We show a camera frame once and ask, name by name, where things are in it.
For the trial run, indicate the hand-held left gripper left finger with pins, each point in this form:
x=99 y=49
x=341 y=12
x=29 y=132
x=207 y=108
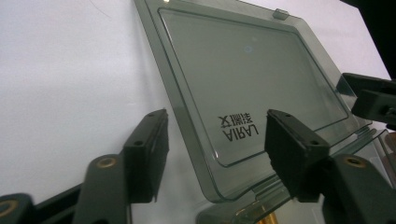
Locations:
x=146 y=155

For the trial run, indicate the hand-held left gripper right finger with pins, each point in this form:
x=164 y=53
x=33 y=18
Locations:
x=295 y=155

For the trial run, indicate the black and copper battery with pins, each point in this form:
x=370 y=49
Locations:
x=267 y=218

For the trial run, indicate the grey transparent compartment box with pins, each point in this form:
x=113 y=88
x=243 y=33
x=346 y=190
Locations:
x=243 y=77

